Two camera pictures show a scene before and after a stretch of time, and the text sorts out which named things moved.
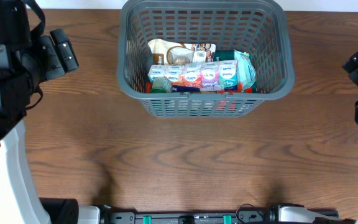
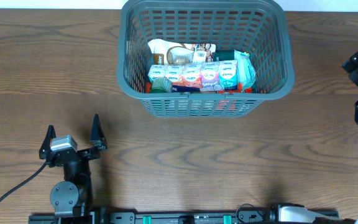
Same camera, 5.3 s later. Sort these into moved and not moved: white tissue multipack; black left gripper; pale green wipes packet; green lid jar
Moved: black left gripper
Not moved: pale green wipes packet; green lid jar; white tissue multipack
